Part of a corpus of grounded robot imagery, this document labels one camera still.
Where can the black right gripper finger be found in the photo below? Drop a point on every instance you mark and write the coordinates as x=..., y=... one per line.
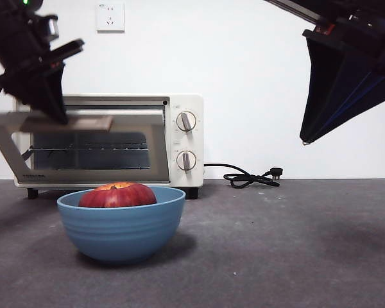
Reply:
x=372, y=93
x=327, y=83

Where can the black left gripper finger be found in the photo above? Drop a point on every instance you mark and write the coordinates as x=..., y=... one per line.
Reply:
x=56, y=99
x=25, y=91

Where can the red apple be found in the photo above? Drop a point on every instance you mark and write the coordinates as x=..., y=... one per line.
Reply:
x=118, y=195

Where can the blue bowl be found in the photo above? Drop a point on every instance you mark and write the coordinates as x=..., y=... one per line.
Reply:
x=122, y=231

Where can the beige oven knob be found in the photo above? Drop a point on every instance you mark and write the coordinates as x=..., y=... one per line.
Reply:
x=186, y=160
x=186, y=122

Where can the cream Toshiba toaster oven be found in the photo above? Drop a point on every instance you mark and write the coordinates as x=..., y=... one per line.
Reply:
x=186, y=179

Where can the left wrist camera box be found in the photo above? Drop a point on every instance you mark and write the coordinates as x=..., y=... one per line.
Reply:
x=49, y=27

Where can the white wall socket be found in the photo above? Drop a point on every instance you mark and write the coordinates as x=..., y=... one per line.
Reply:
x=110, y=17

